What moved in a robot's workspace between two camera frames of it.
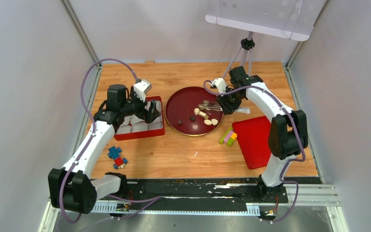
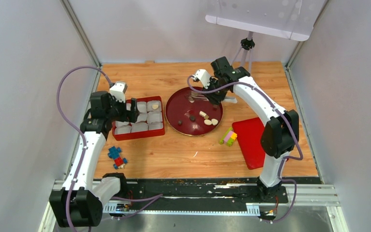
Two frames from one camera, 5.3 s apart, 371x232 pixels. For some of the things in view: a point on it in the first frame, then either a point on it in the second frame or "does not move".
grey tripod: (247, 44) does not move
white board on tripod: (292, 19) does not move
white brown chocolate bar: (203, 114) does not move
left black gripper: (149, 116) to (129, 116)
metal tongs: (208, 105) to (197, 95)
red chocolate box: (134, 127) does not move
